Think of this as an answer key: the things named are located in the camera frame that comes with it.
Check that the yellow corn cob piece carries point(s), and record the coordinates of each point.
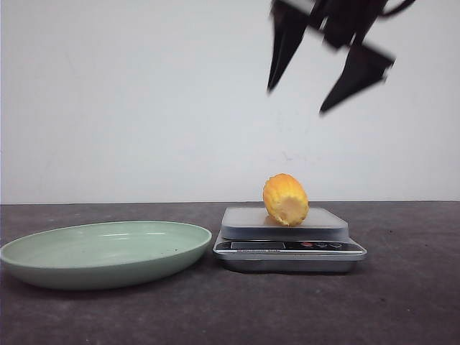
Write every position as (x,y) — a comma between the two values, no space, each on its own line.
(285,200)

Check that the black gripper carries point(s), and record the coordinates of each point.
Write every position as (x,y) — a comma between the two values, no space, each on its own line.
(342,23)

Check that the silver digital kitchen scale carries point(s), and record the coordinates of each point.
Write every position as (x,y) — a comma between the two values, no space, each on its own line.
(249,240)

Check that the light green plate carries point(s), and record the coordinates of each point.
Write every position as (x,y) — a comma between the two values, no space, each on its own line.
(105,255)

